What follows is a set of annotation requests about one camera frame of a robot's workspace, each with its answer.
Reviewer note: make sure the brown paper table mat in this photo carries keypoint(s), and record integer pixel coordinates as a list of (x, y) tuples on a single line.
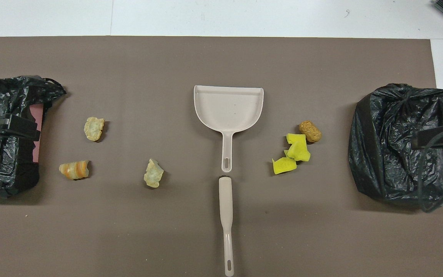
[(167, 61)]

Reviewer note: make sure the pink bin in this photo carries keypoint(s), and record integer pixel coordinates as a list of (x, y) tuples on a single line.
[(37, 113)]

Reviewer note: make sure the striped orange bread piece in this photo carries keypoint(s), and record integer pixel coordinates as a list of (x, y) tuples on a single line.
[(74, 170)]

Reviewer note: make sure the yellow food pieces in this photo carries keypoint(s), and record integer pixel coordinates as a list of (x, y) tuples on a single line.
[(299, 152)]

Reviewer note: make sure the black bag lined bin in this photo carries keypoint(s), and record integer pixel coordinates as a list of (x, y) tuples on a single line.
[(390, 127)]

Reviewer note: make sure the brown crumbly nugget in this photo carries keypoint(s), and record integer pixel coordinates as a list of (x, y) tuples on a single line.
[(310, 131)]

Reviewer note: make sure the beige plastic dustpan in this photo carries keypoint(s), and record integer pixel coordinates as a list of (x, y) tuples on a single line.
[(227, 107)]

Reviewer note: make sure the pale bread chunk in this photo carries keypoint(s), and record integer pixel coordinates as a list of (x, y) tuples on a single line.
[(153, 174), (94, 129)]

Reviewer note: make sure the yellow sponge piece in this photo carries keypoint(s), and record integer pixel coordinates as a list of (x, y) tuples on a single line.
[(294, 137), (284, 165)]

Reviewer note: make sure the beige hand brush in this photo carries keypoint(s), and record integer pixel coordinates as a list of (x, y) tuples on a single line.
[(225, 196)]

